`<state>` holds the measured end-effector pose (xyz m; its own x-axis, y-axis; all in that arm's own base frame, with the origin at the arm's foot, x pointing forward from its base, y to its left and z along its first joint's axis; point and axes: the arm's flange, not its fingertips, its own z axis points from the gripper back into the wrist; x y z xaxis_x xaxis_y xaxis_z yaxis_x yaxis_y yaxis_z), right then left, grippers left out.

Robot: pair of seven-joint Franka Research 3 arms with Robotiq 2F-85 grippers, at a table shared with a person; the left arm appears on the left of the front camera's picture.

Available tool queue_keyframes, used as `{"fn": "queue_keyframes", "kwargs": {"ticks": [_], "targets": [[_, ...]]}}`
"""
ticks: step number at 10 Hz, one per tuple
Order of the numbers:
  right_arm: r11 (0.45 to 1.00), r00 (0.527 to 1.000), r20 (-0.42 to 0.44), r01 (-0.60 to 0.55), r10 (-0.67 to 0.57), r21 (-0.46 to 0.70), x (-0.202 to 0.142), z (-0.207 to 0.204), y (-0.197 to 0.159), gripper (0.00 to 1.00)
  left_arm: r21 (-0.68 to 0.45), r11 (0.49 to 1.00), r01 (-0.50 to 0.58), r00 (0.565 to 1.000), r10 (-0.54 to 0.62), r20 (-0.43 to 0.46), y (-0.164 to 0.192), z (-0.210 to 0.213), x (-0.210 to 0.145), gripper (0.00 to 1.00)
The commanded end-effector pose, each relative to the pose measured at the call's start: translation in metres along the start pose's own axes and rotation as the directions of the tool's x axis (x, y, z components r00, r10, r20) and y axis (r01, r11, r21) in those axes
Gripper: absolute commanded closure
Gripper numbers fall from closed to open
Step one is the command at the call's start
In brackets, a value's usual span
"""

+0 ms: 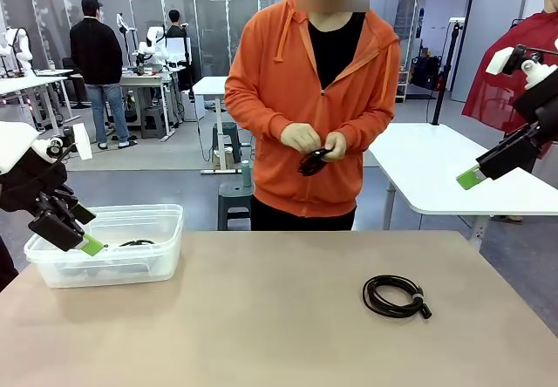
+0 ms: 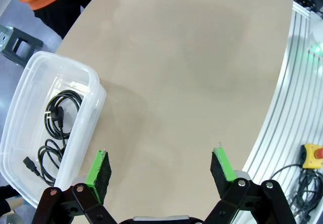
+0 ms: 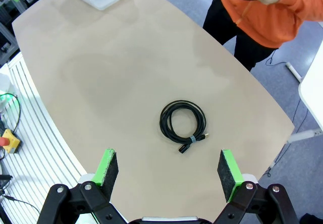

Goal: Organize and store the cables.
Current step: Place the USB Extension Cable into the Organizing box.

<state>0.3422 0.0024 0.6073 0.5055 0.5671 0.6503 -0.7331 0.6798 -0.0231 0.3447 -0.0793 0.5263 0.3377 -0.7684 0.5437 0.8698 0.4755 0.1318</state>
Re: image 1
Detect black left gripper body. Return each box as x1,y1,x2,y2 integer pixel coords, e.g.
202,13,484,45
0,155,69,214

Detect person's right forearm orange sleeve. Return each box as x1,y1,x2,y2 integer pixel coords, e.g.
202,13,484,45
224,92,289,144

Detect wooden shoe rack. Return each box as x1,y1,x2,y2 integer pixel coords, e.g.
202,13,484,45
394,67,411,103

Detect person's left forearm orange sleeve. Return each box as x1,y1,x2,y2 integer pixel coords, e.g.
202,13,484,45
344,105,394,153

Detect man in black jacket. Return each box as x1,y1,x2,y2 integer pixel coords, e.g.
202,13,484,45
69,0,139,151

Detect black power cable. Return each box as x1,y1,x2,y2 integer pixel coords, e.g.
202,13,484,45
60,262,149,277

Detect person's right hand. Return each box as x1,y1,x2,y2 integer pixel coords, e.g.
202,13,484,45
281,123,322,153

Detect grey plastic stool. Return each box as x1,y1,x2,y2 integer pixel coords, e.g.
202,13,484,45
216,180,255,232
139,106,169,139
212,122,242,165

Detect black usb cable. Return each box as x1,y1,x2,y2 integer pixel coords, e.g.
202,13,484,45
297,146,332,178

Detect white background table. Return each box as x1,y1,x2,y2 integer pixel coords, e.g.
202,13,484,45
191,76,243,175
0,69,82,135

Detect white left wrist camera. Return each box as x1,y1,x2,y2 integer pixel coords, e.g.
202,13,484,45
37,123,94,164

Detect black equipment cases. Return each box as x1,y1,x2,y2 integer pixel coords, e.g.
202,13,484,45
412,53,446,92

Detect person's left hand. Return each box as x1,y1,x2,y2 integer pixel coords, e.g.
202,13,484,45
323,132,349,163

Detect person in orange hoodie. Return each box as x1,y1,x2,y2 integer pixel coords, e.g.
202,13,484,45
223,0,402,232

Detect black cable barrel connector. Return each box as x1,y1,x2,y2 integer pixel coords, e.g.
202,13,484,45
362,275,433,320

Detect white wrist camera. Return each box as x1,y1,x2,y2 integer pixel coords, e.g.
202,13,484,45
486,44,558,91
37,123,94,164

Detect person in black shirt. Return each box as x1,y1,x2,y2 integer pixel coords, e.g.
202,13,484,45
167,9,188,39

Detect white background workbench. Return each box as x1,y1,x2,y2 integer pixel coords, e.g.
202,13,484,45
117,66,188,140

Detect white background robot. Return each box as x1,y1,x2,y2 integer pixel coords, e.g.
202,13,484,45
137,24,169,66
0,27,34,78

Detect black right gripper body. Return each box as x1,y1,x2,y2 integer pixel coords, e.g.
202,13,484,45
514,71,558,148

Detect black tripod pole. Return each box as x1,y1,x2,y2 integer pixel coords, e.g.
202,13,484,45
430,17,466,126

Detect clear plastic storage container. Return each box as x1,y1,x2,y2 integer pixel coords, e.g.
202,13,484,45
24,203,184,289

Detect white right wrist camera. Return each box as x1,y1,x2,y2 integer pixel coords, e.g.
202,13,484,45
486,44,558,91

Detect red cape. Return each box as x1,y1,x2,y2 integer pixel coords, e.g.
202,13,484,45
461,11,558,160

